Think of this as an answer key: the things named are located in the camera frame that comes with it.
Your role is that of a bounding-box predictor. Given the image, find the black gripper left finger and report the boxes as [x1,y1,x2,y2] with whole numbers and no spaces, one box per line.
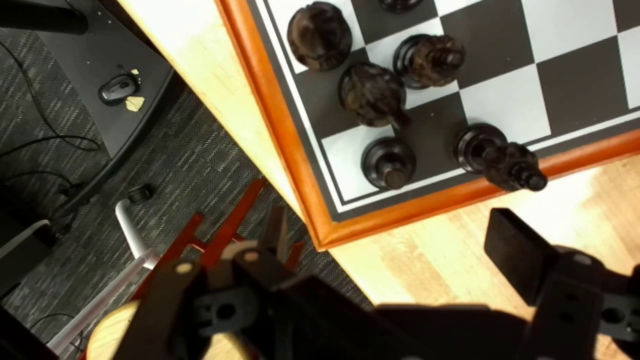
[126,242,317,360]

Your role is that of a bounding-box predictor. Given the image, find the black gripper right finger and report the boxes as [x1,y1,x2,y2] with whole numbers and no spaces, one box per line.
[485,208,640,360]

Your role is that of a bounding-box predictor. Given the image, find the dark rook chess piece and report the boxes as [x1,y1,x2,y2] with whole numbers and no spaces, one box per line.
[455,123,549,193]

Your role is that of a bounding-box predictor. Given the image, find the dark chess pawn piece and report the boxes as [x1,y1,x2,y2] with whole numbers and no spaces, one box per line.
[360,137,417,191]

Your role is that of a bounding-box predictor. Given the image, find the wooden framed chess board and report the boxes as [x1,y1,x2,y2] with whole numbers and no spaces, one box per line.
[217,0,640,250]

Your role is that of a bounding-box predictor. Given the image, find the dark chess knight piece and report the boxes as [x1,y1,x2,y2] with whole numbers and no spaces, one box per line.
[339,62,406,129]

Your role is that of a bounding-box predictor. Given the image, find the dark chess piece round top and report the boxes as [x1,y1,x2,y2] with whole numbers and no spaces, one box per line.
[287,2,352,73]

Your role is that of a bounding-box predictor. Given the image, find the dark chess piece with crown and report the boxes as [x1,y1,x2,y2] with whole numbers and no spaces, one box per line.
[393,34,466,91]

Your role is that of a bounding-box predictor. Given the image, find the red stool legs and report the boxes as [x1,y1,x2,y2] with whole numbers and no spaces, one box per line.
[132,176,308,302]

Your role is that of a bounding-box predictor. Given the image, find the black computer mouse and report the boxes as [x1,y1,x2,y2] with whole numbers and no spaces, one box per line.
[98,73,141,105]

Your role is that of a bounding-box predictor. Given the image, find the black desk surface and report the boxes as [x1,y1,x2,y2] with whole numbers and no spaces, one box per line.
[0,0,177,222]

